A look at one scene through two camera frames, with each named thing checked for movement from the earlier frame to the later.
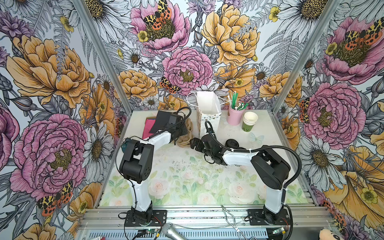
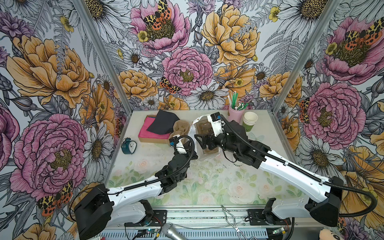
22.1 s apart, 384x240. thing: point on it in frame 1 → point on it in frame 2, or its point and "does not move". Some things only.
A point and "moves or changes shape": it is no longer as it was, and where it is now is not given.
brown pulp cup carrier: [183, 141] → [203, 127]
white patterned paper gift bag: [209, 109] moves or changes shape
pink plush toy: [330, 232] does not move
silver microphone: [170, 231] does not move
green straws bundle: [235, 105] does not move
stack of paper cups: [249, 120] does not move
